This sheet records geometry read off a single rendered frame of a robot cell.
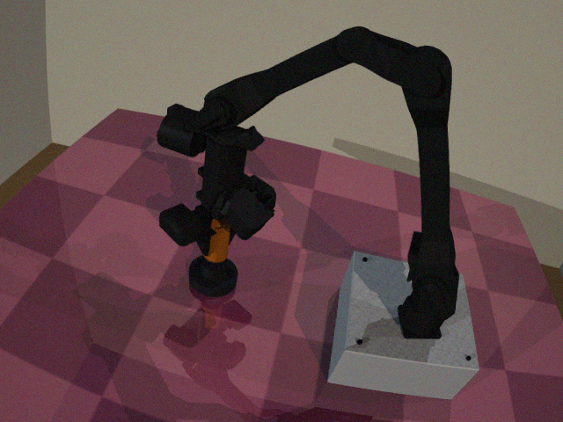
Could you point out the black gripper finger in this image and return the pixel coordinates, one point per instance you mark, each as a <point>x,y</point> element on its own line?
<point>232,234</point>
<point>204,242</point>

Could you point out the orange cylinder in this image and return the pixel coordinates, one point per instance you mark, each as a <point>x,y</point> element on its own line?
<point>219,243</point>

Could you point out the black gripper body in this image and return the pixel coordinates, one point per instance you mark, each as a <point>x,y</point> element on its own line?
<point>185,226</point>

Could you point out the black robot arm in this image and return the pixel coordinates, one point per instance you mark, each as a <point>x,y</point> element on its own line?
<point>424,73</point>

